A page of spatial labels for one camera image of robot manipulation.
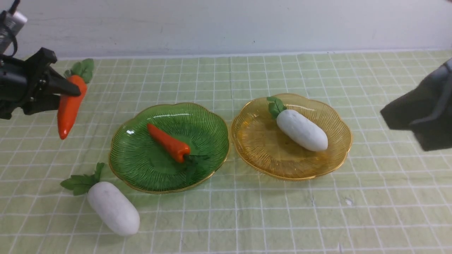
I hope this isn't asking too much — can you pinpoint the white toy radish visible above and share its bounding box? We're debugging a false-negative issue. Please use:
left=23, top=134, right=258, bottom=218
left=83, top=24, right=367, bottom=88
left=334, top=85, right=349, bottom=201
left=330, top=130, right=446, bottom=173
left=266, top=96, right=329, bottom=152
left=60, top=162, right=140, bottom=236

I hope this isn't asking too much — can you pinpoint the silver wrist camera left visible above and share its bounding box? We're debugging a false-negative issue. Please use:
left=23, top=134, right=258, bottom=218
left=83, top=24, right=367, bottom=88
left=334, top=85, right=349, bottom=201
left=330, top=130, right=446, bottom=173
left=0, top=10, right=28, bottom=56

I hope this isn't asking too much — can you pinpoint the green checkered tablecloth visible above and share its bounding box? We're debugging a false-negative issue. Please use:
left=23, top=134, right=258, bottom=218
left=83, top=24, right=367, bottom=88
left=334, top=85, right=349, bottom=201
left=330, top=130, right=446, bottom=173
left=0, top=50, right=451, bottom=254

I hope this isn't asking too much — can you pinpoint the amber ribbed plastic plate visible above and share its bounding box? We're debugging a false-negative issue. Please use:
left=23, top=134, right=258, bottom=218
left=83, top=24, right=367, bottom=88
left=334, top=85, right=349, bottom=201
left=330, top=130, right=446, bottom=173
left=230, top=93, right=353, bottom=181

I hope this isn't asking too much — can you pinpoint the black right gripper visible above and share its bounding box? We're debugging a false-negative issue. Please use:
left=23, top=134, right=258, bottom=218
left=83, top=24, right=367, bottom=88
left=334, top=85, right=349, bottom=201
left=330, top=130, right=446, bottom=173
left=380, top=59, right=452, bottom=151

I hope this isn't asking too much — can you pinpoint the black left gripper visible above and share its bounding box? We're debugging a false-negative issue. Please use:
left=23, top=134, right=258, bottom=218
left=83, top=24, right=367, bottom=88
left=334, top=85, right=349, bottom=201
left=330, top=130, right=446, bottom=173
left=0, top=48, right=81, bottom=120

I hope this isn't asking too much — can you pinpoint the green ribbed plastic plate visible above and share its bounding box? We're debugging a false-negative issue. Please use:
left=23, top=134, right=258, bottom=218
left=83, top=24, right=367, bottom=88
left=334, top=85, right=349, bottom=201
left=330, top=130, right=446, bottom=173
left=109, top=102, right=230, bottom=194

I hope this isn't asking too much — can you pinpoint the orange toy carrot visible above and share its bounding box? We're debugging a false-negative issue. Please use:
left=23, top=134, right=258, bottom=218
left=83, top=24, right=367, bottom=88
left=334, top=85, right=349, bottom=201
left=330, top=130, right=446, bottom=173
left=147, top=123, right=210, bottom=182
left=58, top=58, right=95, bottom=140

